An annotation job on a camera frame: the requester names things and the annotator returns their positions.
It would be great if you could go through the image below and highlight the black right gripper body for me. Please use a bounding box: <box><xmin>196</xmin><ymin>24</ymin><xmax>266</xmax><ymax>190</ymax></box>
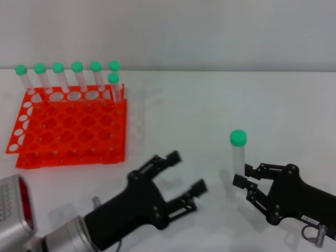
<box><xmin>264</xmin><ymin>163</ymin><xmax>336</xmax><ymax>242</ymax></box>

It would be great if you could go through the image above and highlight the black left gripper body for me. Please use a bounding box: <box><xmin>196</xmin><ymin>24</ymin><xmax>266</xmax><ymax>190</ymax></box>
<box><xmin>85</xmin><ymin>170</ymin><xmax>172</xmax><ymax>250</ymax></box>

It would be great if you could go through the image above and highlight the orange plastic test tube rack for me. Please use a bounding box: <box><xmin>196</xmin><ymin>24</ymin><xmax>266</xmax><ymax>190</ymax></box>
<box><xmin>5</xmin><ymin>83</ymin><xmax>129</xmax><ymax>170</ymax></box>

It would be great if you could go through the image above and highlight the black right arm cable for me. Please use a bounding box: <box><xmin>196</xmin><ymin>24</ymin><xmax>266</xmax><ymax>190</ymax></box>
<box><xmin>301</xmin><ymin>225</ymin><xmax>319</xmax><ymax>242</ymax></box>

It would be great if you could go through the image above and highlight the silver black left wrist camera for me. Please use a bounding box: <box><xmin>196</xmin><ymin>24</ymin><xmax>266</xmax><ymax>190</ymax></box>
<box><xmin>0</xmin><ymin>173</ymin><xmax>39</xmax><ymax>237</ymax></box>

